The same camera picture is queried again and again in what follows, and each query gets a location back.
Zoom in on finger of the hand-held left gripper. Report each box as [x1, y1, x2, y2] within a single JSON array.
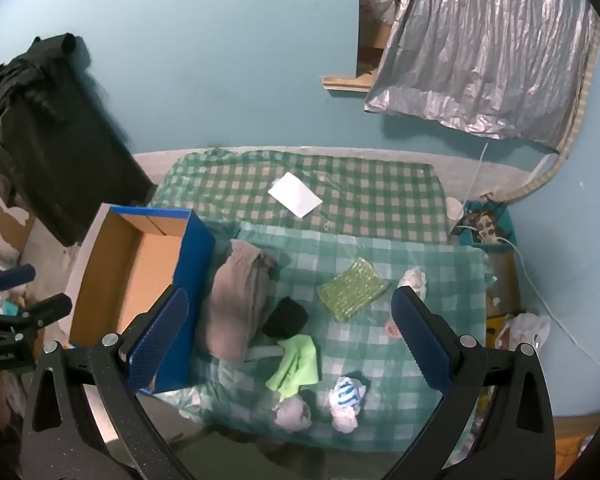
[[0, 294, 74, 333], [0, 264, 37, 301]]

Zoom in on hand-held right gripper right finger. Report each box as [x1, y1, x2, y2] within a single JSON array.
[[385, 285, 556, 480]]

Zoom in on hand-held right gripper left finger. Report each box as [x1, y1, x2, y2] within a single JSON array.
[[20, 285, 196, 480]]

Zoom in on blue cardboard box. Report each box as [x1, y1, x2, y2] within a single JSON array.
[[67, 204, 216, 395]]

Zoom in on taupe pants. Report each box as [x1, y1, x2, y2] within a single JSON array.
[[195, 239, 278, 361]]

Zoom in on blue striped white sock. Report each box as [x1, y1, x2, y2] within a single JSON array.
[[328, 374, 368, 433]]

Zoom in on pale grey strip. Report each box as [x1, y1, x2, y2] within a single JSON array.
[[245, 342, 286, 363]]

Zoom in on light green microfiber cloth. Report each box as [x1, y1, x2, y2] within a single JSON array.
[[265, 334, 321, 401]]

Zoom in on black sock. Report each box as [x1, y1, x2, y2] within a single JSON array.
[[261, 296, 310, 341]]

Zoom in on teal white checked blanket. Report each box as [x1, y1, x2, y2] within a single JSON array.
[[152, 220, 491, 453]]

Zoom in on white and pink sock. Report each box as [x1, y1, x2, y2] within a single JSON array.
[[396, 266, 427, 301]]

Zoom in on green bubble wrap pouch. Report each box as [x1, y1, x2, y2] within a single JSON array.
[[316, 256, 390, 323]]

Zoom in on brown cardboard sheet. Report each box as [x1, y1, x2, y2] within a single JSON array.
[[485, 250, 522, 321]]

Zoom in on white plastic bag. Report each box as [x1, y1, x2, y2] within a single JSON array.
[[497, 312, 552, 351]]

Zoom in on green beige checked blanket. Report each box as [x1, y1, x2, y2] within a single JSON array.
[[147, 149, 453, 246]]

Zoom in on teal basket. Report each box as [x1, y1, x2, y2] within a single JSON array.
[[450, 200, 518, 251]]

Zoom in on black hanging clothes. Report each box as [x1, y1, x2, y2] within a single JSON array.
[[0, 32, 156, 248]]

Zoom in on white paper sheet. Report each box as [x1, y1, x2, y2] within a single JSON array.
[[267, 172, 324, 219]]

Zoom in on patterned beige fabric strip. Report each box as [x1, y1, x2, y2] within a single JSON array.
[[510, 25, 600, 206]]

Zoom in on silver foil curtain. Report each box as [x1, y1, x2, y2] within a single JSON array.
[[364, 0, 600, 153]]

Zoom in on white bag in window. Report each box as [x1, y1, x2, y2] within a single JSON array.
[[362, 0, 398, 26]]

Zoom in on wooden window frame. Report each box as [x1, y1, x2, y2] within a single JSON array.
[[321, 0, 418, 94]]

